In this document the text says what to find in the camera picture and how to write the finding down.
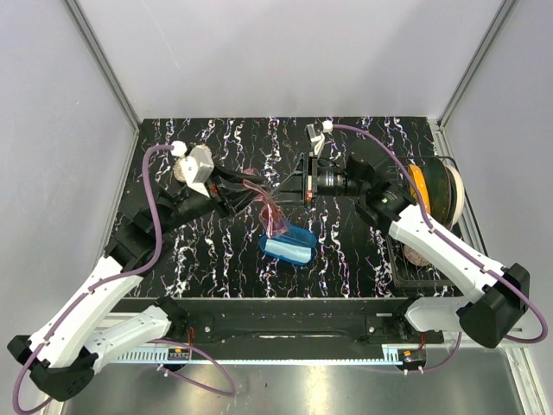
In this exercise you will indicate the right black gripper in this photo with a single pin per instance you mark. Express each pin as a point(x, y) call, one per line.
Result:
point(292, 188)

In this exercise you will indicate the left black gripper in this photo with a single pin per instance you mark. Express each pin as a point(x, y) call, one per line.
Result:
point(232, 201)

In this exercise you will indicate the red frame sunglasses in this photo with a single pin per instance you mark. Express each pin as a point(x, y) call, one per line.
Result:
point(272, 217)

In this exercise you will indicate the blue glasses case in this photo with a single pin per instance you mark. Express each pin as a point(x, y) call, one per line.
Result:
point(295, 236)

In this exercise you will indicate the light blue cleaning cloth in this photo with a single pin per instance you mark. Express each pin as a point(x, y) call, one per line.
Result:
point(299, 255)

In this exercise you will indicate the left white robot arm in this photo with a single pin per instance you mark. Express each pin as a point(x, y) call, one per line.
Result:
point(64, 355)

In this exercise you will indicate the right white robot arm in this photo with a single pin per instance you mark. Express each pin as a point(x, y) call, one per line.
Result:
point(493, 297)

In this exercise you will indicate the speckled oval stone coaster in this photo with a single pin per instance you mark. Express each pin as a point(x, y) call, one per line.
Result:
point(194, 167)

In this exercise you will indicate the yellow plate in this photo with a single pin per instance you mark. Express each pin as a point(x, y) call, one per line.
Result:
point(420, 189)

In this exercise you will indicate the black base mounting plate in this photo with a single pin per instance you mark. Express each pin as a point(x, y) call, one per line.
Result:
point(318, 321)

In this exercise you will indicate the pink patterned mug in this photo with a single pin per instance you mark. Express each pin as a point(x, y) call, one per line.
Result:
point(414, 257)

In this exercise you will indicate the dark green plate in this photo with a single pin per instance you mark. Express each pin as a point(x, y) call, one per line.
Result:
point(439, 186)

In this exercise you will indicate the cream white plate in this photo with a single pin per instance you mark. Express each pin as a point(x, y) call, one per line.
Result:
point(457, 196)

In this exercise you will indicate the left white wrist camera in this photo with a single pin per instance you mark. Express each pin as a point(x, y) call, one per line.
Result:
point(180, 149)

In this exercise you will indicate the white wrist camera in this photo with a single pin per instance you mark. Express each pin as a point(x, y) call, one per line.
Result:
point(180, 149)
point(317, 136)

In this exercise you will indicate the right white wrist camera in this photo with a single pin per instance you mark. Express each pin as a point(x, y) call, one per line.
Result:
point(317, 136)

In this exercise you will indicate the black wire dish rack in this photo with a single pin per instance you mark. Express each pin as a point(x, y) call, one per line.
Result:
point(405, 275)

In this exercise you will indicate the white cable duct strip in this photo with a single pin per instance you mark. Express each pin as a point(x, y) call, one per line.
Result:
point(273, 352)

